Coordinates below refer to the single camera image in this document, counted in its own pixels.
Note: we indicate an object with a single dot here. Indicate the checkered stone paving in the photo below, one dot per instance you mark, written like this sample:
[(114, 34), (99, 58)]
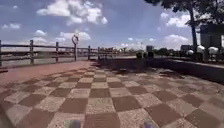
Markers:
[(110, 100)]

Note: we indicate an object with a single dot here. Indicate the small distant building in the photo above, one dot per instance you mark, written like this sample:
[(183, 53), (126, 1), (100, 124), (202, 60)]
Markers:
[(149, 48)]

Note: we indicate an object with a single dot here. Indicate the robot's own part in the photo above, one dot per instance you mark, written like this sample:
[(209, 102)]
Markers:
[(149, 125), (75, 124)]

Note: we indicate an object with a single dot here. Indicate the red stone path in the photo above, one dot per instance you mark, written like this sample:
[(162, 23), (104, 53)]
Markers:
[(30, 72)]

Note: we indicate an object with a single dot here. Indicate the tall tree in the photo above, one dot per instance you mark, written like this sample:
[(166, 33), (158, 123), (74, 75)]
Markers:
[(193, 30)]

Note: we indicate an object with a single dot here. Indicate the grey water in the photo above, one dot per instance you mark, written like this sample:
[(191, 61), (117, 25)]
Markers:
[(20, 62)]

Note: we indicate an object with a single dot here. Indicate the dark grey building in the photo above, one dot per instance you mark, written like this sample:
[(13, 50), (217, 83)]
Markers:
[(210, 37)]

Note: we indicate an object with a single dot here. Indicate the low dark wall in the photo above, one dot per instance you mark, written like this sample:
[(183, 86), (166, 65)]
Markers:
[(186, 67)]

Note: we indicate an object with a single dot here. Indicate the wooden post and rail fence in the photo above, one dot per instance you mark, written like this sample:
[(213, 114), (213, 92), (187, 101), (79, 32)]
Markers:
[(31, 51)]

